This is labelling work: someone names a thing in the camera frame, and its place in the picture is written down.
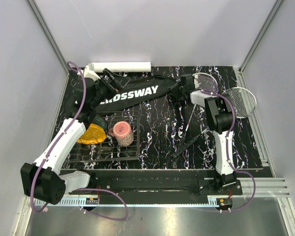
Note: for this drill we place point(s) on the badminton racket far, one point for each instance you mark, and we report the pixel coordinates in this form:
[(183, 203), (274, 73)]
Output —
[(222, 110)]

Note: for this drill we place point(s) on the badminton racket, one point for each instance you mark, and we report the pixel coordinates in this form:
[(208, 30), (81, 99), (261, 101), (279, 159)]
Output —
[(222, 110), (205, 85)]

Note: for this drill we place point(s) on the white shuttlecock tube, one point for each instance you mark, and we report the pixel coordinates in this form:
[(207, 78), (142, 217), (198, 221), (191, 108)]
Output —
[(98, 67)]

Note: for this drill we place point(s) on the badminton racket near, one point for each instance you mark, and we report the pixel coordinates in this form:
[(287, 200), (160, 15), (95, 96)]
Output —
[(205, 85)]

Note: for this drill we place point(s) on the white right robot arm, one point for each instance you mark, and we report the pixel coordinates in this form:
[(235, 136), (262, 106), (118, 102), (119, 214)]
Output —
[(224, 167)]

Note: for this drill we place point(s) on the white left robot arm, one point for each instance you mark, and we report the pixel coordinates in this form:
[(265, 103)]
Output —
[(42, 180)]

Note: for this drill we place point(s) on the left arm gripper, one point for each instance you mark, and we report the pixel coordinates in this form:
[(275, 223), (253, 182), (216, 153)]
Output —
[(118, 84)]

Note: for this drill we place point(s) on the yellow cloth item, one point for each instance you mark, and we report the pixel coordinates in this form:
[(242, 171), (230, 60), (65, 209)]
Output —
[(93, 135)]

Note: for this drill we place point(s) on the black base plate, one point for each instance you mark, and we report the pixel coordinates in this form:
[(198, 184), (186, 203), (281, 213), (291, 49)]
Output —
[(200, 186)]

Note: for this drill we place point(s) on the aluminium frame rail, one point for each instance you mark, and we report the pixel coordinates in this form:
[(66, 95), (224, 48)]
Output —
[(265, 187)]

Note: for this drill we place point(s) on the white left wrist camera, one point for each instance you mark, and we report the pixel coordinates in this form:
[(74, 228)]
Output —
[(88, 73)]

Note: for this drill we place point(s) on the wire rack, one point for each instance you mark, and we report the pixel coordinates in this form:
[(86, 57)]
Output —
[(109, 150)]

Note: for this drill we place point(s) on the green round object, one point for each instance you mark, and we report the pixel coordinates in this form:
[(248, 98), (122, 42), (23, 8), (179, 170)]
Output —
[(99, 121)]

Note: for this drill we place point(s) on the black racket bag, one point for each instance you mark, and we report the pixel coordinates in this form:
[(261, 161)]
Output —
[(134, 93)]

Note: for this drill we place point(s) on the pink patterned mug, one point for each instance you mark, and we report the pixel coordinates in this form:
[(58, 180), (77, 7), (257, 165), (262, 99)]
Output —
[(123, 133)]

